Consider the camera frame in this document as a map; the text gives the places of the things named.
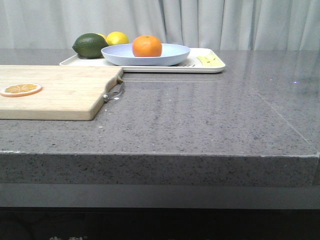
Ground white curtain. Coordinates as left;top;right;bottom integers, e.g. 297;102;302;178
0;0;320;51

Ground light blue plate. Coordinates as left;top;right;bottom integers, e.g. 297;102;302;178
101;43;191;67

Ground yellow fruit slices on tray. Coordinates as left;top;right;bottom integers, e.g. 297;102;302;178
197;53;224;67

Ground white plastic tray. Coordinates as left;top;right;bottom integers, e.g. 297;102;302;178
59;48;226;74

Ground green lime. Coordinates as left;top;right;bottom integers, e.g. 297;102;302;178
72;33;109;59

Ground whole orange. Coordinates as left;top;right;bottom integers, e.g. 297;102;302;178
132;35;163;57

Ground metal cutting board handle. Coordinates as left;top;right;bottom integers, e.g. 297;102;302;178
102;76;125;103

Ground bamboo cutting board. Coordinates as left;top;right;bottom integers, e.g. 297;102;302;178
0;65;124;121

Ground yellow lemon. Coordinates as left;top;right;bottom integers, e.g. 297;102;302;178
106;31;130;46

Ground orange slice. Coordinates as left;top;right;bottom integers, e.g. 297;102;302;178
0;83;43;98

